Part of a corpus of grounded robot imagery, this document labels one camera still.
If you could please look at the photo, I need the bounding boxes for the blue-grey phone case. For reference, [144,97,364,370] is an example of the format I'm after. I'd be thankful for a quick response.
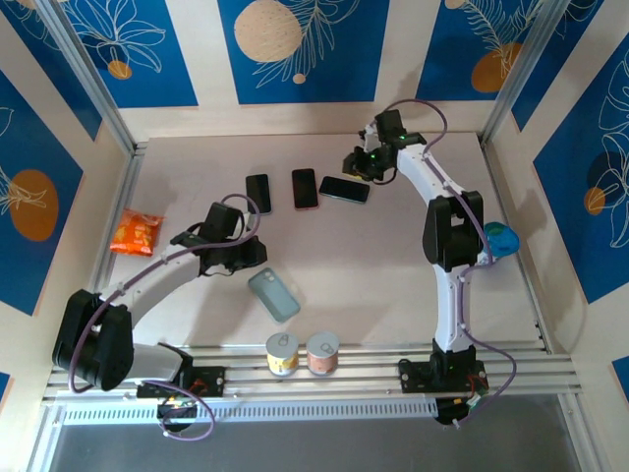
[247,267,302,325]

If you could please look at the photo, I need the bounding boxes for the pink phone case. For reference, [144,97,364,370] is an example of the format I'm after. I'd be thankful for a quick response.
[291,167,320,211]

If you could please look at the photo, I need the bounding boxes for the black phone teal edge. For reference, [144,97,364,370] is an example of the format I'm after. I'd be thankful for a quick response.
[317,175,372,204]

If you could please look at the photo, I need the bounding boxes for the black phone light-blue edge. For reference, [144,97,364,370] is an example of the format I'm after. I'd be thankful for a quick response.
[245,173,273,216]

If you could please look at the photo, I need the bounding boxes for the orange snack bag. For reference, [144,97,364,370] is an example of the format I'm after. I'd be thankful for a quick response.
[108,206,165,257]

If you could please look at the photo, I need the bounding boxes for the yellow tin can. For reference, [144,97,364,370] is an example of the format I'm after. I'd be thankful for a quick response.
[264,331,300,378]

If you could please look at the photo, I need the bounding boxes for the pink tin can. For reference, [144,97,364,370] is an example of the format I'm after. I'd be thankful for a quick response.
[305,331,341,378]

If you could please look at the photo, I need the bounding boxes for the blue round plastic container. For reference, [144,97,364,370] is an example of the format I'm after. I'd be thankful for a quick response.
[484,221,521,266]

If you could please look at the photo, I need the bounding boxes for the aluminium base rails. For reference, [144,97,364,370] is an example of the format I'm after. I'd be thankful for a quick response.
[41,341,584,407]

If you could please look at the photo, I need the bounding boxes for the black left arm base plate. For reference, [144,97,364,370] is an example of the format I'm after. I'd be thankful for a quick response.
[136,366,227,398]

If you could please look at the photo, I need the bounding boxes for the aluminium side rail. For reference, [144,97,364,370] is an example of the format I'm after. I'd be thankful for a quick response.
[71,141,148,365]
[479,132,554,353]

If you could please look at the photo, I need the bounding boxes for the white slotted cable duct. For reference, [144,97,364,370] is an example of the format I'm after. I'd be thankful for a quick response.
[61,398,438,427]

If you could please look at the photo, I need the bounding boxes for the black controller board with wires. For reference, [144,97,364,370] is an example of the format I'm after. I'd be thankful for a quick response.
[155,396,199,434]
[435,396,490,428]

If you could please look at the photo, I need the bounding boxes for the aluminium corner post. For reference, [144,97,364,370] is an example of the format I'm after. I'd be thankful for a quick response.
[33,0,139,156]
[481,0,574,147]

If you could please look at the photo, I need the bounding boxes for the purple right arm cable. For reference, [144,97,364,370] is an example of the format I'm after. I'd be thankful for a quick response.
[385,97,516,429]

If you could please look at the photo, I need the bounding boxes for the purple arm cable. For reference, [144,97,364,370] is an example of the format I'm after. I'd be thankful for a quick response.
[68,194,264,441]
[385,97,516,429]

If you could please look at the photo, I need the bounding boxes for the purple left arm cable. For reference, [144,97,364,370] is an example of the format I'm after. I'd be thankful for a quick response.
[68,194,264,441]

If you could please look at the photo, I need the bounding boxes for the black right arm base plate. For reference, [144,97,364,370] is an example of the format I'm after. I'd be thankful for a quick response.
[398,361,487,394]

